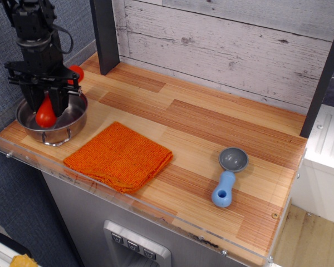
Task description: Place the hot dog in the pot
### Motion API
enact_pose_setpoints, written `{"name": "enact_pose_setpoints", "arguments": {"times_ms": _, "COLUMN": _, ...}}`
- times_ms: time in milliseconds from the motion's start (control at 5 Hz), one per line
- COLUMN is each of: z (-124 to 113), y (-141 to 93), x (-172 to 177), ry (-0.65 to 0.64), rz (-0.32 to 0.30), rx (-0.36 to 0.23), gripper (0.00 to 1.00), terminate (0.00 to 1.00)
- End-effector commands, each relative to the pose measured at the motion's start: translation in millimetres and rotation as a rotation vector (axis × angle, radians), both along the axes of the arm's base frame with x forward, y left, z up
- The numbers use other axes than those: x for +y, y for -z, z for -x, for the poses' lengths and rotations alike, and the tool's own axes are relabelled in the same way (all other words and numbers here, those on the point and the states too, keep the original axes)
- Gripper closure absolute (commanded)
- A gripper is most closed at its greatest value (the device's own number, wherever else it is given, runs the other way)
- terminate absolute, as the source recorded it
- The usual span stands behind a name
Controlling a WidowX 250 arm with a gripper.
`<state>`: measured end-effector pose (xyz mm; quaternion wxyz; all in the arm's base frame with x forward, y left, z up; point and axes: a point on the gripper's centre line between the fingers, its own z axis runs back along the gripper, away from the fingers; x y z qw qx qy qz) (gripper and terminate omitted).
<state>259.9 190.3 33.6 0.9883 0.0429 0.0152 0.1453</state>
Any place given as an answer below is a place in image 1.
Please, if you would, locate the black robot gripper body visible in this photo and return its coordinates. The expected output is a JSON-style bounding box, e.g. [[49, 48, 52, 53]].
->
[[4, 44, 81, 95]]

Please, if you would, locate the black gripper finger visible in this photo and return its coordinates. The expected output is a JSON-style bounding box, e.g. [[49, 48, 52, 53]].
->
[[19, 83, 48, 111], [48, 87, 69, 117]]

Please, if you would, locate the red toy hot dog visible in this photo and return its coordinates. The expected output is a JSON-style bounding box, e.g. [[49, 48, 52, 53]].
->
[[36, 65, 84, 128]]

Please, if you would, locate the orange cloth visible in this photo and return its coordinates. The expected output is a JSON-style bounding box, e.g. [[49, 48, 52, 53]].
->
[[63, 122, 173, 194]]

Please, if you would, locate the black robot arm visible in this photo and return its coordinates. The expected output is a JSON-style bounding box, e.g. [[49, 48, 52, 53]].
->
[[0, 1, 81, 117]]

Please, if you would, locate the stainless steel pot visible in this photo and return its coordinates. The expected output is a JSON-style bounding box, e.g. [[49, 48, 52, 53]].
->
[[16, 93, 88, 146]]

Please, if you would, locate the clear acrylic edge guard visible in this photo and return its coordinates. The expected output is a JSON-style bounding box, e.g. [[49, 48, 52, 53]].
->
[[0, 41, 308, 267]]

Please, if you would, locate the grey toy fridge cabinet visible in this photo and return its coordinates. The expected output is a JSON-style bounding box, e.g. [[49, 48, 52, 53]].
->
[[43, 174, 241, 266]]

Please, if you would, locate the silver dispenser button panel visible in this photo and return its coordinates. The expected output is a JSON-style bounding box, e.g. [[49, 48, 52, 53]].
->
[[104, 220, 172, 266]]

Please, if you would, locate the yellow tape piece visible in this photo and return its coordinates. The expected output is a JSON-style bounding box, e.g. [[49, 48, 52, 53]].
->
[[9, 254, 40, 267]]

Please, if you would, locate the blue grey ice cream scoop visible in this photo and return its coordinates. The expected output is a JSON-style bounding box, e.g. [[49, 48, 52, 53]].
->
[[212, 147, 249, 208]]

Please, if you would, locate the white ridged cabinet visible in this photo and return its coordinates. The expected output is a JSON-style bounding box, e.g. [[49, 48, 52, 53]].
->
[[291, 105, 334, 222]]

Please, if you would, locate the black base post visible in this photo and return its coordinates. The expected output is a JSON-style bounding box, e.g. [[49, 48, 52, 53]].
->
[[90, 0, 120, 75]]

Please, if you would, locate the black vertical post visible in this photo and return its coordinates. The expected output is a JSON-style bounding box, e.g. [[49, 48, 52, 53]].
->
[[299, 39, 334, 138]]

